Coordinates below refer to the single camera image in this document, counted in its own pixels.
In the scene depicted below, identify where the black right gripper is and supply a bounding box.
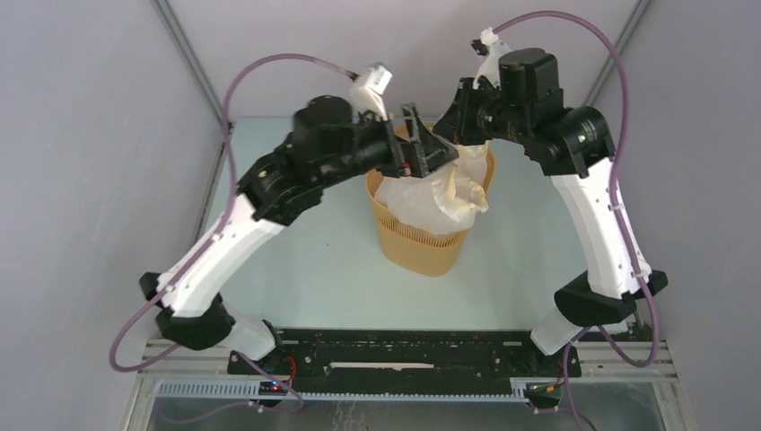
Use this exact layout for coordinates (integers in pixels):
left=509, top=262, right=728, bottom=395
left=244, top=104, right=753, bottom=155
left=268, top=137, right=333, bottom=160
left=434, top=76, right=531, bottom=145

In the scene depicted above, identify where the translucent cream trash bag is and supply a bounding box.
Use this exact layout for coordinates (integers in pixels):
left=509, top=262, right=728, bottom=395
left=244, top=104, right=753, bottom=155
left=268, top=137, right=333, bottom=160
left=373, top=144, right=489, bottom=235

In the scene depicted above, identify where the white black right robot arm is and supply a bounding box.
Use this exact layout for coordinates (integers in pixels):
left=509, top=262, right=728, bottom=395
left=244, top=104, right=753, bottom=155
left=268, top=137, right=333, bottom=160
left=433, top=44, right=668, bottom=375

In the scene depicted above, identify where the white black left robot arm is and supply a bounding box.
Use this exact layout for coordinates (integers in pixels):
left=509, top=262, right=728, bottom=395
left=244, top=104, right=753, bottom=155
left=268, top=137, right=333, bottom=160
left=140, top=95, right=459, bottom=374

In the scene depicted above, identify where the small electronics board with leds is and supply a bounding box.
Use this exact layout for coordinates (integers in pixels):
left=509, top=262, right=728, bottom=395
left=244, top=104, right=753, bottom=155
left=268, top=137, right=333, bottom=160
left=258, top=381, right=288, bottom=396

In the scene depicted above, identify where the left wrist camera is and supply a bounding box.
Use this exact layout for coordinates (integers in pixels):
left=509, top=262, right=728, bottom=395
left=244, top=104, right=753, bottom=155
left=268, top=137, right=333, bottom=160
left=349, top=63, right=393, bottom=121

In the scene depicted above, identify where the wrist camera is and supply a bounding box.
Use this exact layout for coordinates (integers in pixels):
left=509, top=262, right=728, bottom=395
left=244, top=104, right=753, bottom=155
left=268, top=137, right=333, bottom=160
left=349, top=63, right=393, bottom=121
left=471, top=27, right=512, bottom=90

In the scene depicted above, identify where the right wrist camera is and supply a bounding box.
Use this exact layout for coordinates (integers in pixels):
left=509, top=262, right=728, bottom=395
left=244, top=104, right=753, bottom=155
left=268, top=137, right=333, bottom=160
left=471, top=27, right=512, bottom=90

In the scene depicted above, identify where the aluminium frame post right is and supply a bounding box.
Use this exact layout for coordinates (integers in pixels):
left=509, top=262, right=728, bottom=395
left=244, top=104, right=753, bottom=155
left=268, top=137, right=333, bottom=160
left=582, top=0, right=655, bottom=109

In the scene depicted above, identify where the aluminium frame post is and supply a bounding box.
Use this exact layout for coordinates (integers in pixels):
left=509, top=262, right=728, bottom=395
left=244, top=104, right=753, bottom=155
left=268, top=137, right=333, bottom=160
left=149, top=0, right=234, bottom=133
left=582, top=0, right=655, bottom=109

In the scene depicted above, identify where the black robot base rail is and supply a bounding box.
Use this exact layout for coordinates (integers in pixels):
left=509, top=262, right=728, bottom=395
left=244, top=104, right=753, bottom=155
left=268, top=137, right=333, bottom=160
left=262, top=329, right=582, bottom=401

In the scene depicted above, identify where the aluminium frame post left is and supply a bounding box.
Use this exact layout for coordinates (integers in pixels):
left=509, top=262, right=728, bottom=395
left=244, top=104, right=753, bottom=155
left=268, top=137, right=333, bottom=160
left=149, top=0, right=234, bottom=133

